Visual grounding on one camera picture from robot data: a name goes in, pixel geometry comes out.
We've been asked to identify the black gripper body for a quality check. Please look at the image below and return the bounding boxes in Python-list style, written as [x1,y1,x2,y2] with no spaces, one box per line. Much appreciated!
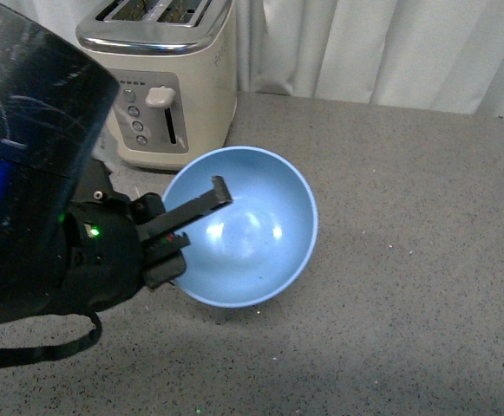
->
[48,159,166,315]

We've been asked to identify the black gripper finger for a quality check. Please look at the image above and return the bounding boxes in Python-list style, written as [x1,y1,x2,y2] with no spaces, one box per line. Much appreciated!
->
[136,176,233,241]
[142,232,191,289]

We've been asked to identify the light blue bowl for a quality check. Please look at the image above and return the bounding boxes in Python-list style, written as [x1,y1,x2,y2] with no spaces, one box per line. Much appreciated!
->
[163,146,318,308]

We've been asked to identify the cream two-slot toaster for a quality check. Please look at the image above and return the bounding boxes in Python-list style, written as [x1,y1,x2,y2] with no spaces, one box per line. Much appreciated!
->
[75,1,237,170]

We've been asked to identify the white curtain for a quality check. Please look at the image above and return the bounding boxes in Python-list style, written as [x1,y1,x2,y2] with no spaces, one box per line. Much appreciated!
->
[0,0,504,120]

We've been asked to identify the black cable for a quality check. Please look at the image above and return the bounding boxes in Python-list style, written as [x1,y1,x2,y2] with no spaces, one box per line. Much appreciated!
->
[0,309,103,370]

